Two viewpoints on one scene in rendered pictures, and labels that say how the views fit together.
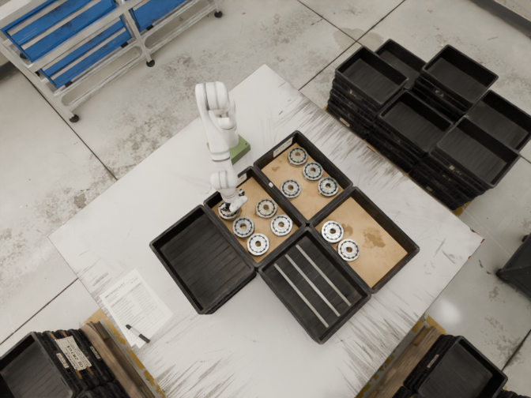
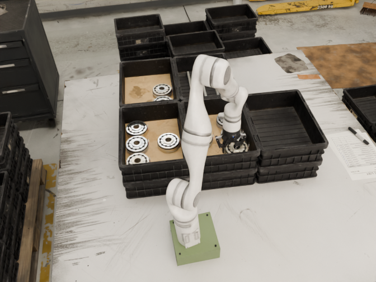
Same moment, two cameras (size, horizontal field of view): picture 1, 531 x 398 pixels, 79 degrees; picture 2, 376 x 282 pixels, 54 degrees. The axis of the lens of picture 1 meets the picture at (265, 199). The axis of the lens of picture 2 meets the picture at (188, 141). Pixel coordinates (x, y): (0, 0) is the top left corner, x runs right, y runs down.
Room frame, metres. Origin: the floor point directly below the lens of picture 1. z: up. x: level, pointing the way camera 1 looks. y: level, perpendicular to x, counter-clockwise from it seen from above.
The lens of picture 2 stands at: (1.59, 0.55, 2.06)
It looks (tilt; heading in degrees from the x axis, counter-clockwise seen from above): 45 degrees down; 210
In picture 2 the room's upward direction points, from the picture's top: 2 degrees counter-clockwise
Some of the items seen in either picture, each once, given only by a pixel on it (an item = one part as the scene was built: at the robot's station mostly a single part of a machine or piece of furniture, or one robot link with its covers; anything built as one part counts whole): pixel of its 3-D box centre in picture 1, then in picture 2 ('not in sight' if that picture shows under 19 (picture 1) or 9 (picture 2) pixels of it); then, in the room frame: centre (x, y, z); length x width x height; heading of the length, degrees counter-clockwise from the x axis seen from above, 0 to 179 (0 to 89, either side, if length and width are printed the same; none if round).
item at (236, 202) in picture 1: (231, 195); (230, 117); (0.50, 0.14, 1.04); 0.11 x 0.09 x 0.06; 36
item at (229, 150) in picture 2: (228, 208); (236, 147); (0.49, 0.18, 0.88); 0.10 x 0.10 x 0.01
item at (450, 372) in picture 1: (452, 381); not in sight; (-0.42, -0.95, 0.26); 0.40 x 0.30 x 0.23; 129
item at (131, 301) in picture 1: (134, 306); (358, 153); (0.09, 0.68, 0.70); 0.33 x 0.23 x 0.01; 40
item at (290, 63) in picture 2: not in sight; (290, 62); (-0.55, 0.13, 0.71); 0.22 x 0.19 x 0.01; 40
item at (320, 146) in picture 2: (201, 257); (281, 119); (0.27, 0.30, 0.92); 0.40 x 0.30 x 0.02; 36
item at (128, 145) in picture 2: (313, 170); (136, 144); (0.66, -0.25, 0.86); 0.10 x 0.10 x 0.01
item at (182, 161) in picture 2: (302, 174); (152, 132); (0.62, -0.18, 0.92); 0.40 x 0.30 x 0.02; 36
